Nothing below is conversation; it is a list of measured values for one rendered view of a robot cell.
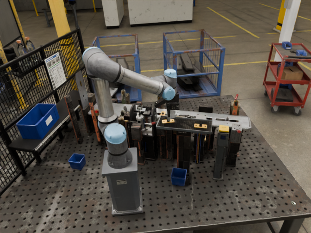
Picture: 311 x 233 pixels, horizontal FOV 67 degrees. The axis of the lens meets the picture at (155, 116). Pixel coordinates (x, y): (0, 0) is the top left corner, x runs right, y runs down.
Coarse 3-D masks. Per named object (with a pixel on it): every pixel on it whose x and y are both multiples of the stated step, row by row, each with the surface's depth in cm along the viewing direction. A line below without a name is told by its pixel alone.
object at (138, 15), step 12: (132, 0) 856; (144, 0) 860; (156, 0) 863; (168, 0) 867; (180, 0) 871; (192, 0) 875; (132, 12) 878; (144, 12) 882; (156, 12) 886; (168, 12) 890; (180, 12) 894; (192, 12) 899; (132, 24) 901; (144, 24) 907; (156, 24) 911
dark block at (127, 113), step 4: (128, 112) 185; (124, 116) 181; (128, 116) 180; (128, 120) 182; (128, 124) 186; (128, 128) 187; (128, 132) 190; (128, 136) 193; (128, 140) 195; (132, 140) 194; (132, 144) 196
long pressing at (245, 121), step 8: (96, 104) 221; (112, 104) 220; (120, 104) 219; (128, 104) 218; (88, 112) 210; (160, 112) 204; (176, 112) 203; (184, 112) 203; (192, 112) 202; (200, 112) 201; (216, 120) 190; (240, 120) 189; (248, 120) 188; (248, 128) 179
